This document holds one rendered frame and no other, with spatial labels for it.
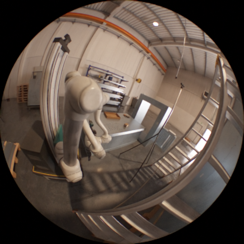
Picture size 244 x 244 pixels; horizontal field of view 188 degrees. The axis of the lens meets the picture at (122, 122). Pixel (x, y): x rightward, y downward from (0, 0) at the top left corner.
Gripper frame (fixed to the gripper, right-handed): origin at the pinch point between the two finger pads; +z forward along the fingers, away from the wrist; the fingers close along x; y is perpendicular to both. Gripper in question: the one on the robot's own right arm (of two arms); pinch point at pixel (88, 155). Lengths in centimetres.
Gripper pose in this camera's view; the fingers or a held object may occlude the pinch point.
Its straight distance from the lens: 104.7
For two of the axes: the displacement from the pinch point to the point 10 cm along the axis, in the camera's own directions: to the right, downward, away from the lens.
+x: 4.2, 5.3, -7.4
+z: -3.4, 8.4, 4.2
